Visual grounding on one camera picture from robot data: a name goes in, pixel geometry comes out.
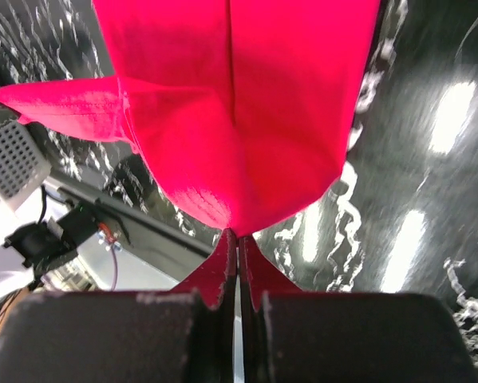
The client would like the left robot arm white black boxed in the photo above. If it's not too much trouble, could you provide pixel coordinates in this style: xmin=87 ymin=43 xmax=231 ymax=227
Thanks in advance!
xmin=0 ymin=207 xmax=98 ymax=301

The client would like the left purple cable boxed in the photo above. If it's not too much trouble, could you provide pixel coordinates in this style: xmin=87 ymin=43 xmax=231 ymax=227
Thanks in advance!
xmin=109 ymin=243 xmax=120 ymax=292

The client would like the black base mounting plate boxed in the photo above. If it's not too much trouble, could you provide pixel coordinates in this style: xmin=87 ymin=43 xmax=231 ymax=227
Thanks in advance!
xmin=46 ymin=155 xmax=220 ymax=290

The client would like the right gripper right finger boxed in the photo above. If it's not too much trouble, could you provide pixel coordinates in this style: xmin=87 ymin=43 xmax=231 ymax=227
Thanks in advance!
xmin=238 ymin=237 xmax=478 ymax=382

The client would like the pink t shirt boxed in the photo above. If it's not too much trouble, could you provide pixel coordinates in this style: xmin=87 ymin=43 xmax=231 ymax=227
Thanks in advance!
xmin=0 ymin=1 xmax=380 ymax=236

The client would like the white plastic laundry basket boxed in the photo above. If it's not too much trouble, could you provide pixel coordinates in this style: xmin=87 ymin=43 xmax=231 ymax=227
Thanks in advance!
xmin=0 ymin=105 xmax=51 ymax=211

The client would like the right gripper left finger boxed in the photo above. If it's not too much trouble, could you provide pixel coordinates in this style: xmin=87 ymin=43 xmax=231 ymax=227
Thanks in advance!
xmin=0 ymin=230 xmax=237 ymax=382

